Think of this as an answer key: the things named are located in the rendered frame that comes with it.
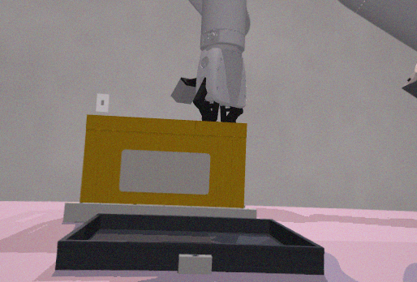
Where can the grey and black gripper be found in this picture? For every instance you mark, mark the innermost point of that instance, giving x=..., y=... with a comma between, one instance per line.
x=221, y=79

